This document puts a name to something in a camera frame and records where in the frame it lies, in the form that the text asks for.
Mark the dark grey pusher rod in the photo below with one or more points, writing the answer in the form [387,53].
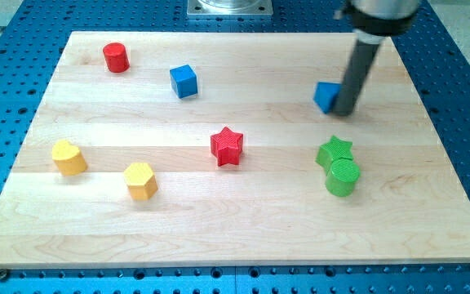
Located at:
[359,65]

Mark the blue triangle block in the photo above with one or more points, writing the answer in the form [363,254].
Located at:
[325,95]

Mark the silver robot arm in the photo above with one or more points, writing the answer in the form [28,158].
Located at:
[372,21]

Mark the green star block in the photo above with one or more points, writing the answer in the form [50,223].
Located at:
[334,149]

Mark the green cylinder block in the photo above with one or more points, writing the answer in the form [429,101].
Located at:
[342,177]

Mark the red star block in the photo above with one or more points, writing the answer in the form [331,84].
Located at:
[227,146]

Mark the blue cube block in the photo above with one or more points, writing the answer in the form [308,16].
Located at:
[184,81]

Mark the light wooden board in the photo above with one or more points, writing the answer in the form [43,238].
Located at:
[273,208]

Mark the red cylinder block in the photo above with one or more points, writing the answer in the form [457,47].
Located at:
[116,57]

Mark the yellow hexagon block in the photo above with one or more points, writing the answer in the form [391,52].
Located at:
[140,181]

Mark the yellow heart block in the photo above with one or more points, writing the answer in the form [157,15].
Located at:
[68,158]

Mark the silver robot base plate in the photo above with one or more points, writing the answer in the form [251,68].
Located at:
[219,8]

